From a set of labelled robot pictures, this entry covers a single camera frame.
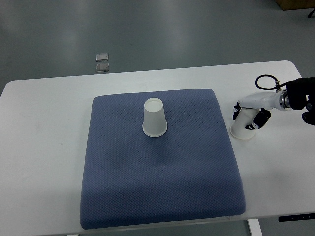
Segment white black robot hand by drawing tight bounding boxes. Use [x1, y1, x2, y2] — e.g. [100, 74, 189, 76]
[232, 90, 291, 130]

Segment white paper cup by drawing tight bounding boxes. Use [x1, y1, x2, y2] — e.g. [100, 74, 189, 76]
[142, 98, 168, 138]
[230, 108, 259, 140]

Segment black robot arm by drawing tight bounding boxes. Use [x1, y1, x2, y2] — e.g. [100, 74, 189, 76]
[286, 77, 315, 125]

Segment black tripod leg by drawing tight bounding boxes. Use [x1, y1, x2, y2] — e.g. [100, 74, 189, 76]
[308, 8, 315, 18]

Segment brown cardboard box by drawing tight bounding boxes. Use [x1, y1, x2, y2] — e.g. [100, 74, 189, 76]
[275, 0, 315, 10]

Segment blue fabric cushion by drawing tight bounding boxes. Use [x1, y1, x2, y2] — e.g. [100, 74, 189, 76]
[80, 88, 246, 230]

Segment white paper cup on cushion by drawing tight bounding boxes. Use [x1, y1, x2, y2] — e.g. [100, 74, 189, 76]
[142, 98, 168, 138]

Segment black table control panel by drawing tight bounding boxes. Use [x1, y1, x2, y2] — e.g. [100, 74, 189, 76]
[278, 213, 315, 222]

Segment white table leg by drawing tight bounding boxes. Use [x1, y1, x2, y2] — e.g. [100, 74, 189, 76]
[247, 219, 263, 236]

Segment lower metal floor plate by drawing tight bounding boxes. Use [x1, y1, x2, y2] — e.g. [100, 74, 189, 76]
[96, 63, 109, 73]

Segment metal floor plate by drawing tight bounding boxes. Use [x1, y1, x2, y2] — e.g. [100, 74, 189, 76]
[96, 63, 109, 73]
[96, 53, 109, 62]

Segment upper metal floor plate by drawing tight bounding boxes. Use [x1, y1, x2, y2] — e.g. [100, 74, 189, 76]
[96, 53, 109, 62]

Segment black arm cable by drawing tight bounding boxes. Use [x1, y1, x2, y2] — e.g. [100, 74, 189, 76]
[255, 74, 288, 92]

